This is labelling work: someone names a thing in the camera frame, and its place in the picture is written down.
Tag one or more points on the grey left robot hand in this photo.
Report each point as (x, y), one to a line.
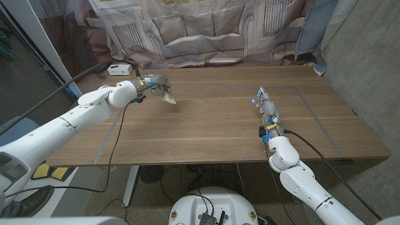
(156, 82)

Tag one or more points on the white table leg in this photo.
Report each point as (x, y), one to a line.
(130, 184)

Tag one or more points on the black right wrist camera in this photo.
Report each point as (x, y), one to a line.
(262, 132)

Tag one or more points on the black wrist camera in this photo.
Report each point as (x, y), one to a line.
(140, 98)
(262, 132)

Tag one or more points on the person in blue jeans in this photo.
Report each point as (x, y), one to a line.
(32, 201)

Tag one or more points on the blue chair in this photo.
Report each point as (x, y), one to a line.
(18, 128)

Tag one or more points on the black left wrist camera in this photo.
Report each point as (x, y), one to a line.
(140, 98)

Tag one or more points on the white door frame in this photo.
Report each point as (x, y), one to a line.
(40, 40)

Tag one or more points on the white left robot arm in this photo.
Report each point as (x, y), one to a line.
(62, 125)

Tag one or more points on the yellow and black floor item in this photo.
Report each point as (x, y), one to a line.
(50, 171)

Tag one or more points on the printed sofa backdrop cloth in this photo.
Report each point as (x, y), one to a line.
(200, 31)

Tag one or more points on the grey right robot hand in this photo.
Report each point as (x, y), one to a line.
(268, 109)

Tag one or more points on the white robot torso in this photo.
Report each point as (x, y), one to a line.
(215, 203)

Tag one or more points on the black device on torso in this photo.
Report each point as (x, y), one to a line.
(207, 219)

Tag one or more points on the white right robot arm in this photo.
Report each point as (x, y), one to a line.
(300, 181)

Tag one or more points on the round black fan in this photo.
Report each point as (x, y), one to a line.
(152, 174)

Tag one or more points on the white power strip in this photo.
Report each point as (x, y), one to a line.
(120, 69)

